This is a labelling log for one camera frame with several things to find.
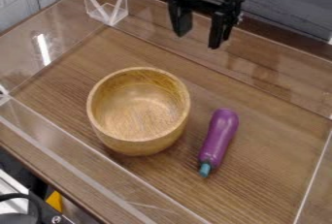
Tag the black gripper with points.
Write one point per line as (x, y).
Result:
(227, 14)

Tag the purple toy eggplant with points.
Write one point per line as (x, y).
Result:
(223, 128)

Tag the brown wooden bowl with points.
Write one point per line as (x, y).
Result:
(138, 108)

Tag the clear acrylic tray enclosure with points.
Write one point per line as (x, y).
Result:
(275, 177)

